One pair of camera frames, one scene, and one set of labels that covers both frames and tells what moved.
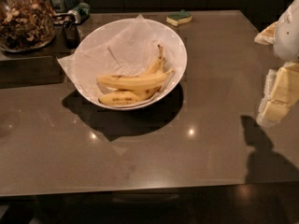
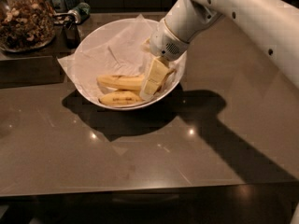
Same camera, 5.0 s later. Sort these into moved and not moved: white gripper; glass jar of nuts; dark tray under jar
Moved: white gripper
Not moved: glass jar of nuts; dark tray under jar
